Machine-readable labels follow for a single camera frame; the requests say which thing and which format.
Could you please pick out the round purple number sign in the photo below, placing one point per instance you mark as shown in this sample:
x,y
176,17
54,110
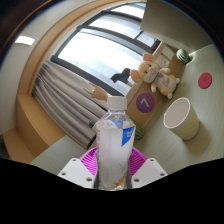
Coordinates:
x,y
145,103

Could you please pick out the pale yellow paper cup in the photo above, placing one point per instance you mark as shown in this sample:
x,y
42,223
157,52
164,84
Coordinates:
x,y
185,123

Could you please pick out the grey window curtain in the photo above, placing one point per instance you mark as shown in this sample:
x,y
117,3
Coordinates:
x,y
66,100

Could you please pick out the small plant in white pot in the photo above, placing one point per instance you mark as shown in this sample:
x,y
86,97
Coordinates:
x,y
91,124

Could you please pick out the clear plastic water bottle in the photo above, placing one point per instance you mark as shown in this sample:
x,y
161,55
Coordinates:
x,y
113,150

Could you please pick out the black horse figurine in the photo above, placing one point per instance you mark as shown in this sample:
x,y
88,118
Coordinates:
x,y
121,76

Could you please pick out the flat round red coaster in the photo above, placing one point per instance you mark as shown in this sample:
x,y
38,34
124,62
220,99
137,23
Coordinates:
x,y
205,80

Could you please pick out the long ceiling light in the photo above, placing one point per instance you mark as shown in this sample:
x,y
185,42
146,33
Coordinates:
x,y
24,40

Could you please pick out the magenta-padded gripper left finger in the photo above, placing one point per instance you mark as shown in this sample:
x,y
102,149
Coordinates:
x,y
75,171

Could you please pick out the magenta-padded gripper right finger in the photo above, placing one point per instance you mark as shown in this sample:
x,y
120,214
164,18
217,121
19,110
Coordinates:
x,y
150,171

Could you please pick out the round green cactus ornament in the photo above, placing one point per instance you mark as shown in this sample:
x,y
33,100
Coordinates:
x,y
183,56

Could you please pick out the white wall socket plate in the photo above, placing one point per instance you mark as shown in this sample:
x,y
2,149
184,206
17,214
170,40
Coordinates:
x,y
168,52
162,61

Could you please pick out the beige plush mouse toy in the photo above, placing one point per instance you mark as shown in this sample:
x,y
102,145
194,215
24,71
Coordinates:
x,y
150,73

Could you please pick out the tall green cactus ornament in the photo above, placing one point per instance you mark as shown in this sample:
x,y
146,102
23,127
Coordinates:
x,y
140,131

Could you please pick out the grey desk divider panel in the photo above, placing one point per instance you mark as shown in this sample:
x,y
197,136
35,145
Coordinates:
x,y
170,20

